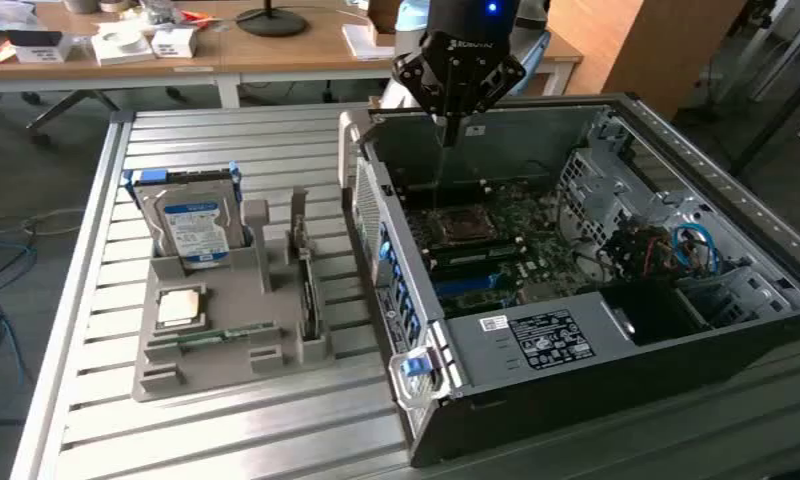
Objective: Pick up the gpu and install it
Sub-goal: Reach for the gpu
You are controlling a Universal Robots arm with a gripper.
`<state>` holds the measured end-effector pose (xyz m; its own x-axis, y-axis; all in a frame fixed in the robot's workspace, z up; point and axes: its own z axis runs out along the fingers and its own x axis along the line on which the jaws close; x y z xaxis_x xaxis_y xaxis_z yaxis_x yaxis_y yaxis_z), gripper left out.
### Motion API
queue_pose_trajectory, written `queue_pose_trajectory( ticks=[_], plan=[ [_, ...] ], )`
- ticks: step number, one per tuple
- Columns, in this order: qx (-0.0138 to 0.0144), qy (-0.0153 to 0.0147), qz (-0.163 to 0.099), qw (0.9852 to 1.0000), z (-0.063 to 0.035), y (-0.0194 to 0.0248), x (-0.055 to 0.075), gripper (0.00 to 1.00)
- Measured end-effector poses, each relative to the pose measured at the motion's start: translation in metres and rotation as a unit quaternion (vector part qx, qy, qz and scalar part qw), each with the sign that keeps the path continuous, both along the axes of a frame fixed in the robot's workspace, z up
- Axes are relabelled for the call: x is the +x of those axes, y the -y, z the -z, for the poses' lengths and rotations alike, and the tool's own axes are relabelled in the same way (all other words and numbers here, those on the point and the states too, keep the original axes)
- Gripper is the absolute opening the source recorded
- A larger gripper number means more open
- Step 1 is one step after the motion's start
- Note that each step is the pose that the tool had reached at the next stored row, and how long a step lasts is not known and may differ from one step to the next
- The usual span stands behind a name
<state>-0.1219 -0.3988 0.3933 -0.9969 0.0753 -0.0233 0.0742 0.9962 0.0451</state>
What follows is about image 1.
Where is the CPU with silver lid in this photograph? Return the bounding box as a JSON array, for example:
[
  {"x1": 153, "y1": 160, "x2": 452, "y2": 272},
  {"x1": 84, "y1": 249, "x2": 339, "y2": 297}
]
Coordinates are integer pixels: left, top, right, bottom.
[{"x1": 156, "y1": 289, "x2": 205, "y2": 331}]

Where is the blue floor cable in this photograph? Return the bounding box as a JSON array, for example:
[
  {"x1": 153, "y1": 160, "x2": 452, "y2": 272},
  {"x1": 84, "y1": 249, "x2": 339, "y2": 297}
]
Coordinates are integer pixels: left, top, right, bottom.
[{"x1": 0, "y1": 224, "x2": 35, "y2": 426}]

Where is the green motherboard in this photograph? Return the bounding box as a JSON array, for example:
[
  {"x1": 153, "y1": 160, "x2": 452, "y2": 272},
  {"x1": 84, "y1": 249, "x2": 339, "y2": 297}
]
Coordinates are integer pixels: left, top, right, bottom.
[{"x1": 399, "y1": 179, "x2": 615, "y2": 319}]

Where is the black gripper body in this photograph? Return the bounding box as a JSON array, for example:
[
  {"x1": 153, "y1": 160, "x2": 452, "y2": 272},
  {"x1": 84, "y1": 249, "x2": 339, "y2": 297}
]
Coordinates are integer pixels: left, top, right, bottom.
[{"x1": 418, "y1": 0, "x2": 519, "y2": 119}]

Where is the wooden desk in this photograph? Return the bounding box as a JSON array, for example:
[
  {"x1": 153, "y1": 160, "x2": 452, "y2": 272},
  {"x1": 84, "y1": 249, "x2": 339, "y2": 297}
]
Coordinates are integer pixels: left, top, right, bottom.
[{"x1": 0, "y1": 0, "x2": 586, "y2": 146}]

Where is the white box with black lid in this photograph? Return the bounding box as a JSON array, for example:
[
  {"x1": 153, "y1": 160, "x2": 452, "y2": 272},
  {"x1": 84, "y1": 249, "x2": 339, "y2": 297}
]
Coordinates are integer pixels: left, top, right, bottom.
[{"x1": 5, "y1": 29, "x2": 75, "y2": 65}]

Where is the black round lamp base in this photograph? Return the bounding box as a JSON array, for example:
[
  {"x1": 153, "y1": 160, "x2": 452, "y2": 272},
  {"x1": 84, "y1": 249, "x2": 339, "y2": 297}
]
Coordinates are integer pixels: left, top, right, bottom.
[{"x1": 235, "y1": 0, "x2": 308, "y2": 39}]

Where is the grey plastic parts rack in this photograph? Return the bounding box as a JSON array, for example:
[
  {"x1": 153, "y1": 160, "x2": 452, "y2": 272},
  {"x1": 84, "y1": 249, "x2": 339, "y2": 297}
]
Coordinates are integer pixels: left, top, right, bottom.
[{"x1": 131, "y1": 187, "x2": 339, "y2": 404}]

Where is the blue case latch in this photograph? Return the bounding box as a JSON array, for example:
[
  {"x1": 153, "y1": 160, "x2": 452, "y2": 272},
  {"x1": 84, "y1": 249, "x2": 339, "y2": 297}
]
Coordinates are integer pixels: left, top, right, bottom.
[{"x1": 399, "y1": 349, "x2": 442, "y2": 379}]

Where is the finned chipset heatsink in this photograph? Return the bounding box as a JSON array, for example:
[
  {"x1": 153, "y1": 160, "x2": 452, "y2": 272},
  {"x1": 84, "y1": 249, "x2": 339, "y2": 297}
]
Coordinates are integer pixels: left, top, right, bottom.
[{"x1": 520, "y1": 282, "x2": 566, "y2": 305}]

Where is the stack of white papers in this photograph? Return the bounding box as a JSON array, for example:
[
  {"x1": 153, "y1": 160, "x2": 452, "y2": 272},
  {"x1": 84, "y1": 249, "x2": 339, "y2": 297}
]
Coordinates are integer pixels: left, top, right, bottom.
[{"x1": 341, "y1": 22, "x2": 399, "y2": 62}]

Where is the green RAM stick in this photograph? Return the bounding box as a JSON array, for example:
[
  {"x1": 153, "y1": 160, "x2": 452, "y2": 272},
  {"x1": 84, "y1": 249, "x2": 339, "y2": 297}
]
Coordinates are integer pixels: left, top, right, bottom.
[{"x1": 149, "y1": 322, "x2": 275, "y2": 349}]

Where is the white floor cable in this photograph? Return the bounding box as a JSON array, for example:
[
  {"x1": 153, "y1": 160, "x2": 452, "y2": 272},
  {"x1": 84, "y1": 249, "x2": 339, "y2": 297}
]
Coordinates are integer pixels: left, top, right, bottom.
[{"x1": 0, "y1": 207, "x2": 85, "y2": 239}]

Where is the CPU socket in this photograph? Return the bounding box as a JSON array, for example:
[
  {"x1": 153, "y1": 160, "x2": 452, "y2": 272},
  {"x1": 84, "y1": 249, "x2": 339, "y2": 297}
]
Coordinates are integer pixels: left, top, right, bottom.
[{"x1": 430, "y1": 204, "x2": 499, "y2": 246}]

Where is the wooden cabinet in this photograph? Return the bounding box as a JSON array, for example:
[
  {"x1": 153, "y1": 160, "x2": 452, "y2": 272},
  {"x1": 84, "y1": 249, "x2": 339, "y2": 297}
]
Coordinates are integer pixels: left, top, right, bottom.
[{"x1": 546, "y1": 0, "x2": 752, "y2": 121}]

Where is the blue disk wire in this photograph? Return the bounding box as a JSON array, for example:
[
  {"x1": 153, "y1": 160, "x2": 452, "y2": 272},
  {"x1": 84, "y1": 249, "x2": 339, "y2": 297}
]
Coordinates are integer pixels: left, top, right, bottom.
[{"x1": 672, "y1": 222, "x2": 726, "y2": 276}]

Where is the hard disk with blue carrier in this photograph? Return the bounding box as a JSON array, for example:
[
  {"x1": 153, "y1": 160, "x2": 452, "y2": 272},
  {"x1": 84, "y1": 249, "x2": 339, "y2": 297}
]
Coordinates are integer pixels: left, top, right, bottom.
[{"x1": 123, "y1": 162, "x2": 248, "y2": 271}]

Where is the small white labelled box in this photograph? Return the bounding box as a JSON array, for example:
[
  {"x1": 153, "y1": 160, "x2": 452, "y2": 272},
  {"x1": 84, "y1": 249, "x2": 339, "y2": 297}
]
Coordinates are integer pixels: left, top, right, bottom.
[{"x1": 151, "y1": 27, "x2": 200, "y2": 60}]

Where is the brown cardboard box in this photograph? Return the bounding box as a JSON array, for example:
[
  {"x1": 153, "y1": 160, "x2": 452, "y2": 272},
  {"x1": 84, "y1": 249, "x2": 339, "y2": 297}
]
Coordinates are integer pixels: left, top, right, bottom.
[{"x1": 366, "y1": 0, "x2": 403, "y2": 36}]

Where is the clear plastic bag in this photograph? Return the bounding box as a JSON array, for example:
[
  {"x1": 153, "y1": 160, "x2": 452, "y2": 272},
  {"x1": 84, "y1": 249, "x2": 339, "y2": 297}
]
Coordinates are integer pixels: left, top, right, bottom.
[{"x1": 0, "y1": 0, "x2": 41, "y2": 34}]

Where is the grey power supply unit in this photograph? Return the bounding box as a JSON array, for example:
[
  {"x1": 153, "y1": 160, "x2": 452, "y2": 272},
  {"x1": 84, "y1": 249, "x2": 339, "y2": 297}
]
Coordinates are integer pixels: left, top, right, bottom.
[{"x1": 432, "y1": 292, "x2": 635, "y2": 389}]

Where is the silver disk bay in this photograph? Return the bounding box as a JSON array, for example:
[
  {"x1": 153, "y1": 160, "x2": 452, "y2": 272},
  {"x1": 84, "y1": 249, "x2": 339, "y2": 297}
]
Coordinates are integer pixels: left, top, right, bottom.
[{"x1": 672, "y1": 264, "x2": 795, "y2": 331}]

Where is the red orange desk tool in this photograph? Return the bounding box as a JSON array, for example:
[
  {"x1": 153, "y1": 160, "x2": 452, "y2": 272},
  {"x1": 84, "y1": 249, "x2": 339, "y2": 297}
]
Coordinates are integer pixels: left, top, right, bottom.
[{"x1": 179, "y1": 9, "x2": 223, "y2": 32}]

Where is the coloured disk power wire bundle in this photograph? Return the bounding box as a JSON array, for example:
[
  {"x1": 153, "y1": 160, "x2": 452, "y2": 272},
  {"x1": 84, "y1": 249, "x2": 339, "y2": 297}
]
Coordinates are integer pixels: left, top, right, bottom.
[{"x1": 603, "y1": 224, "x2": 682, "y2": 281}]

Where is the blue expansion slot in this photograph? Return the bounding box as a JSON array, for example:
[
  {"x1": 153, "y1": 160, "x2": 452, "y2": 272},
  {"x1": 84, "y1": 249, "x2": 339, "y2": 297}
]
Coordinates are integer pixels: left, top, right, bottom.
[{"x1": 436, "y1": 276, "x2": 502, "y2": 297}]

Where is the white box with tape roll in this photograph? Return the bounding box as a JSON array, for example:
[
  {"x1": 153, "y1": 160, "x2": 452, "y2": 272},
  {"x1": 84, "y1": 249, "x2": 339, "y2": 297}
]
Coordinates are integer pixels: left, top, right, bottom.
[{"x1": 91, "y1": 24, "x2": 156, "y2": 67}]

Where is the black open PC case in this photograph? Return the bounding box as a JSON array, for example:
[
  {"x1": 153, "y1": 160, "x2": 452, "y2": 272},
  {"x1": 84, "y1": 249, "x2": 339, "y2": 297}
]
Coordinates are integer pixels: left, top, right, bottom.
[{"x1": 337, "y1": 92, "x2": 800, "y2": 469}]

